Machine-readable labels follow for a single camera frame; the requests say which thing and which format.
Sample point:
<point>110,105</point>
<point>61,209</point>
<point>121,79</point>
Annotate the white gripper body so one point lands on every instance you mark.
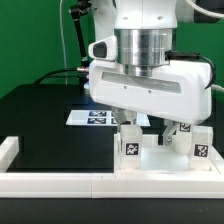
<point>179,91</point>

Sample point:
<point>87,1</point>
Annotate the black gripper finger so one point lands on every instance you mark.
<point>171,127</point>
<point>123,116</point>

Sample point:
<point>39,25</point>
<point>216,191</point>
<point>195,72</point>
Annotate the white square table top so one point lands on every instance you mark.
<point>156,158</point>

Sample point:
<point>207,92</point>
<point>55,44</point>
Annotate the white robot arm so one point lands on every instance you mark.
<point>136,68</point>

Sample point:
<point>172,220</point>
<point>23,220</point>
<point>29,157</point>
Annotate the white sheet with AprilTags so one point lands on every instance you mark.
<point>91,118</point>

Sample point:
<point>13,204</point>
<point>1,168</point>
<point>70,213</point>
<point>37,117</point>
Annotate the white U-shaped obstacle fence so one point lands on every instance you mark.
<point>130,184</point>

